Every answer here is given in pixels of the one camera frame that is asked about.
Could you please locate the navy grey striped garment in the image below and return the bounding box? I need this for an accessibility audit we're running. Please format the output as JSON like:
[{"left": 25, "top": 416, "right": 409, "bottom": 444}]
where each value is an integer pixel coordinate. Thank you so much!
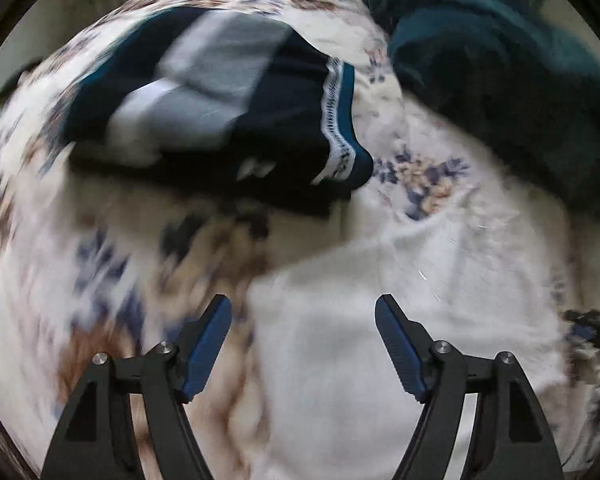
[{"left": 62, "top": 5, "right": 376, "bottom": 218}]

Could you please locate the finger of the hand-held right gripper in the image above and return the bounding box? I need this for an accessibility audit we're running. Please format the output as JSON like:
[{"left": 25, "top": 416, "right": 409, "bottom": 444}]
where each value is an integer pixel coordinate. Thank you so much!
[{"left": 562, "top": 309, "right": 600, "bottom": 352}]

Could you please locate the floral printed bed sheet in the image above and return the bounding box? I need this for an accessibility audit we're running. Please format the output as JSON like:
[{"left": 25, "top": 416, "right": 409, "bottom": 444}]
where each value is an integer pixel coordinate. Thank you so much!
[{"left": 0, "top": 0, "right": 600, "bottom": 480}]

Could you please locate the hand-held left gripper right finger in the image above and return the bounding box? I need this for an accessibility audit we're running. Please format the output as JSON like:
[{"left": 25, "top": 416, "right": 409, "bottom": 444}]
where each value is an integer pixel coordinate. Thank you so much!
[{"left": 374, "top": 294, "right": 566, "bottom": 480}]

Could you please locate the white knit garment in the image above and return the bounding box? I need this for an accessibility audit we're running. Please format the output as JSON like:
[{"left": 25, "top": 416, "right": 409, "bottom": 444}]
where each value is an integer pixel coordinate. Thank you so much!
[{"left": 245, "top": 187, "right": 573, "bottom": 480}]

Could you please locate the dark teal garment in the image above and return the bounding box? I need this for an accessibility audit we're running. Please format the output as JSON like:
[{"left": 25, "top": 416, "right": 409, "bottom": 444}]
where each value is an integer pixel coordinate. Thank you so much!
[{"left": 357, "top": 0, "right": 600, "bottom": 223}]

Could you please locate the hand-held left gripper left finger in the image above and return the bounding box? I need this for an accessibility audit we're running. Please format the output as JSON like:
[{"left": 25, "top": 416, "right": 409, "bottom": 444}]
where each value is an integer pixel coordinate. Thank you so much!
[{"left": 40, "top": 294, "right": 233, "bottom": 480}]

